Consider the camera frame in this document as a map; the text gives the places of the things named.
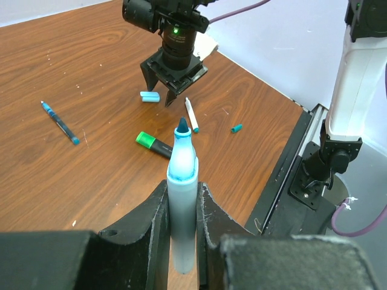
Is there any white teal marker pen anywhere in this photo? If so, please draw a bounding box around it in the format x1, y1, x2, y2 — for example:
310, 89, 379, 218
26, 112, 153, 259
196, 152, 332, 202
185, 97, 200, 133

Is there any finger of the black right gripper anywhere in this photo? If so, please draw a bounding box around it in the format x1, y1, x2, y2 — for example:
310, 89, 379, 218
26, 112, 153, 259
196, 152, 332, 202
140, 63, 158, 91
164, 89, 178, 108

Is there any black green highlighter pen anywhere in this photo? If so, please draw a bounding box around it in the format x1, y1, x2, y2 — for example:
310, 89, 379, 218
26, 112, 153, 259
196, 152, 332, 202
135, 131, 172, 159

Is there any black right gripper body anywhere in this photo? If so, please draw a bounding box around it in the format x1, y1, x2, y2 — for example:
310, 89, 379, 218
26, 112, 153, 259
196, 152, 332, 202
142, 47, 208, 94

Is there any light blue highlighter pen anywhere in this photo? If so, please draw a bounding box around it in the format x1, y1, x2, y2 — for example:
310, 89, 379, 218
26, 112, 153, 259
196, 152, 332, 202
167, 117, 199, 274

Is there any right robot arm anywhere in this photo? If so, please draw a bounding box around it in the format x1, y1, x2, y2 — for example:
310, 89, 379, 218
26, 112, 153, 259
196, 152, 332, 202
122, 1, 386, 209

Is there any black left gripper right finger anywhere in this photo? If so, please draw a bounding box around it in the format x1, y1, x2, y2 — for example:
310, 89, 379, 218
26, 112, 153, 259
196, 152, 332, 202
196, 182, 253, 289

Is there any teal marker cap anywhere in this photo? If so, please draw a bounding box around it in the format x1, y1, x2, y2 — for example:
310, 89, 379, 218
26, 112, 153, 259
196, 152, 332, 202
231, 124, 243, 133

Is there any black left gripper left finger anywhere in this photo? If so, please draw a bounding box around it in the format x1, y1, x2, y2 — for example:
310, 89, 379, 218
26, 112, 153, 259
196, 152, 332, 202
97, 180, 171, 289

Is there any blue ballpoint pen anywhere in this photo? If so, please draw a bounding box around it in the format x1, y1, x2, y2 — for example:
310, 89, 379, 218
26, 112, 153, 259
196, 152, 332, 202
41, 100, 80, 145

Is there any light blue pen cap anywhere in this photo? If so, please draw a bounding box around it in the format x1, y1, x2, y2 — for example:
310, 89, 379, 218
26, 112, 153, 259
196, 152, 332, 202
140, 91, 160, 103

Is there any aluminium table frame rail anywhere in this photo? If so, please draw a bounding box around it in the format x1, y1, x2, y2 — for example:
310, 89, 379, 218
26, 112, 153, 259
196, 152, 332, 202
246, 105, 334, 236

